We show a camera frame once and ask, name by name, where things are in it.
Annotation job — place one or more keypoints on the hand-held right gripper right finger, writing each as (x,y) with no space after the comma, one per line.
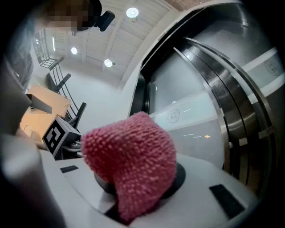
(200,178)

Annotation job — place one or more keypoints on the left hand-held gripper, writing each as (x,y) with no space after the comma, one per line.
(54,135)

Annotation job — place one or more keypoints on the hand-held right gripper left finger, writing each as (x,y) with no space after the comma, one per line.
(73,191)

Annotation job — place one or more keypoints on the pink cleaning cloth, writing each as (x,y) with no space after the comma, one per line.
(131,155)

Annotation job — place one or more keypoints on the frosted band glass door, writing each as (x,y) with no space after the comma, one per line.
(256,44)
(182,89)

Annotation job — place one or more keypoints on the person's left forearm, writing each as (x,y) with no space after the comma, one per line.
(29,138)

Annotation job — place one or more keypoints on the person's blue shirt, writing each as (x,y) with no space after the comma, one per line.
(13,66)

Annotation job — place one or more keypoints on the round ceiling light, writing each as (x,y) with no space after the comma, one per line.
(108,63)
(132,12)
(74,50)

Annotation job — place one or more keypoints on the person's head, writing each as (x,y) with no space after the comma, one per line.
(66,15)

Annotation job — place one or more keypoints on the black head camera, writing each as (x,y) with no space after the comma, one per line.
(105,20)

